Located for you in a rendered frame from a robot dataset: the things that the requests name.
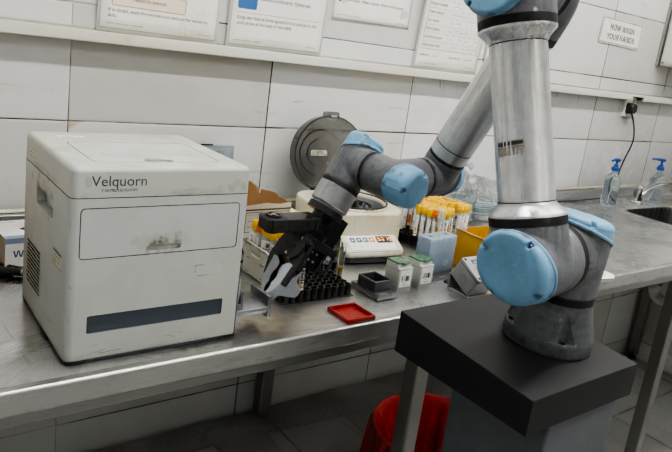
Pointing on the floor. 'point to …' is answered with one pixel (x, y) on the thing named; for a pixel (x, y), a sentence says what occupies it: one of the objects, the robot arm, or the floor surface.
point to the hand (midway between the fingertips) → (263, 296)
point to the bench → (13, 322)
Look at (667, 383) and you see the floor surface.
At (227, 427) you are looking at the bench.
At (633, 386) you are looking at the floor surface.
